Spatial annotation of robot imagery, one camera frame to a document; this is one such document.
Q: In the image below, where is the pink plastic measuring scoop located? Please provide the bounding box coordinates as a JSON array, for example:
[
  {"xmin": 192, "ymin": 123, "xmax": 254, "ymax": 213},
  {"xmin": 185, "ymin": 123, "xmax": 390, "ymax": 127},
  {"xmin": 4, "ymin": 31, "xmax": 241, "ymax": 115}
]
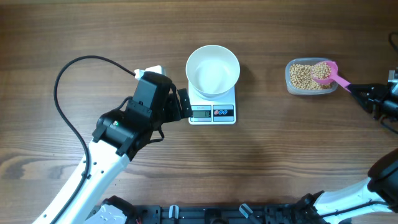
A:
[{"xmin": 311, "ymin": 60, "xmax": 350, "ymax": 91}]

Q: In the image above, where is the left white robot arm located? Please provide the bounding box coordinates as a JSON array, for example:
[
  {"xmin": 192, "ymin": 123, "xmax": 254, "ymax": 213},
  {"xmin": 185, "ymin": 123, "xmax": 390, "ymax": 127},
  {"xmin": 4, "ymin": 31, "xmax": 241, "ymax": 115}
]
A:
[{"xmin": 35, "ymin": 72, "xmax": 192, "ymax": 223}]

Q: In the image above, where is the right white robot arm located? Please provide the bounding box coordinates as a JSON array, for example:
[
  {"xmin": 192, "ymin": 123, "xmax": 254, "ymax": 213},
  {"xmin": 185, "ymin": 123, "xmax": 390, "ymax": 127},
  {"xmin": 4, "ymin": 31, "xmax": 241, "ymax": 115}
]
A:
[{"xmin": 293, "ymin": 83, "xmax": 397, "ymax": 223}]

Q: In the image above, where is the white digital kitchen scale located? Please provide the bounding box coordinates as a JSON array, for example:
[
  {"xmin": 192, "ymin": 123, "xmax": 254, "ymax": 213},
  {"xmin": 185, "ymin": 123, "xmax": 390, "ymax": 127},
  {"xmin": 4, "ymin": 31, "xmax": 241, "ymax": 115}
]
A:
[{"xmin": 188, "ymin": 83, "xmax": 237, "ymax": 125}]

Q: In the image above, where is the white bowl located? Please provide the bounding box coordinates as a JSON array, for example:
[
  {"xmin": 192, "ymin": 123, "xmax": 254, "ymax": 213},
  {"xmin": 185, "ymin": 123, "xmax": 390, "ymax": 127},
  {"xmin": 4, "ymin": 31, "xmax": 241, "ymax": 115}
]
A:
[{"xmin": 185, "ymin": 45, "xmax": 241, "ymax": 98}]

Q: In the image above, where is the clear container of soybeans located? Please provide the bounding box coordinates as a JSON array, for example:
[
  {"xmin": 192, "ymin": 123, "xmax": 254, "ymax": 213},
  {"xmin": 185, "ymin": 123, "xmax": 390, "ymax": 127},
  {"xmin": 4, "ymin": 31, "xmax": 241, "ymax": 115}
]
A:
[{"xmin": 285, "ymin": 57, "xmax": 338, "ymax": 95}]

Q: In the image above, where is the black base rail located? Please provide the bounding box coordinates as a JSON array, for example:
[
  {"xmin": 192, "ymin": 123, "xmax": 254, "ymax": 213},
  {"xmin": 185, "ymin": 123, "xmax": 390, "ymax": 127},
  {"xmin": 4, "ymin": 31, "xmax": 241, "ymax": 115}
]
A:
[{"xmin": 134, "ymin": 204, "xmax": 297, "ymax": 224}]

